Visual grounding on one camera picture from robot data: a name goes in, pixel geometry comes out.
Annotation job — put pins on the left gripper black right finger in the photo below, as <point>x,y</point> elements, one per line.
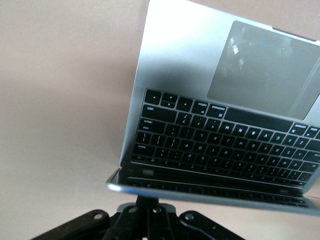
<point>160,222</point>

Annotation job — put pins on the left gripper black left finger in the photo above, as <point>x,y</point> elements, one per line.
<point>132,222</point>

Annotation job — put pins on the grey laptop with black keyboard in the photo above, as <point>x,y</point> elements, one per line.
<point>175,62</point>

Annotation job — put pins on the brown table cover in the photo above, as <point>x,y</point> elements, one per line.
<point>62,100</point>

